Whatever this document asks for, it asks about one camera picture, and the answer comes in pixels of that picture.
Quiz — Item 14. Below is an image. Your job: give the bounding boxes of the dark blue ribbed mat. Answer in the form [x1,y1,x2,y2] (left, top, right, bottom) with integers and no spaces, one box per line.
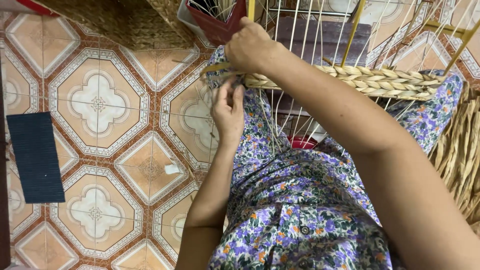
[6,111,66,204]

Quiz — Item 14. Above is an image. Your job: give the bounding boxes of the red plastic bin with straws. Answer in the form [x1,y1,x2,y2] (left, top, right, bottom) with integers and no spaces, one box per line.
[185,0,248,47]

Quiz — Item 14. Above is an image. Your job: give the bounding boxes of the person's left hand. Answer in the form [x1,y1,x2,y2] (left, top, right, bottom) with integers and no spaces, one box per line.
[210,78,246,143]

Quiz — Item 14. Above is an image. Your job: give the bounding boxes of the large woven seagrass basket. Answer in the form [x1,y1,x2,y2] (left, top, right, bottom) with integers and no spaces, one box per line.
[35,0,196,52]

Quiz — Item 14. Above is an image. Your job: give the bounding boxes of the person's floral clothing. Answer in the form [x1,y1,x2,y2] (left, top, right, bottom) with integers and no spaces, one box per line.
[204,46,465,270]

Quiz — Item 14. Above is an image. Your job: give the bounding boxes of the dried straw strand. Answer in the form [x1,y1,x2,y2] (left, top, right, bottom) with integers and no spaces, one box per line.
[200,62,246,80]

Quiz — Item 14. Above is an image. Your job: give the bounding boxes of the woven straw basket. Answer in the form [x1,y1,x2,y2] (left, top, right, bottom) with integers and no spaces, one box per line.
[240,64,447,101]

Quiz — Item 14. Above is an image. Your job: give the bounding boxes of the person's right hand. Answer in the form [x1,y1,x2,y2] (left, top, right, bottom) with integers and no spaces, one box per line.
[224,16,282,76]

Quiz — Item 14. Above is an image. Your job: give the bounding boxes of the pile of dried straw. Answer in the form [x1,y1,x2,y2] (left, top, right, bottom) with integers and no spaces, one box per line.
[427,80,480,237]

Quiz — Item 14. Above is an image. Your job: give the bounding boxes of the red plastic stool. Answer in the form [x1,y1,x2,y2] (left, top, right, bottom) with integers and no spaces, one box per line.
[287,136,319,150]

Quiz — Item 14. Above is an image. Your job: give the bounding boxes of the purple wooden stool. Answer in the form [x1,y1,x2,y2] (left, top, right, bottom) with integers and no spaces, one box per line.
[275,16,373,67]

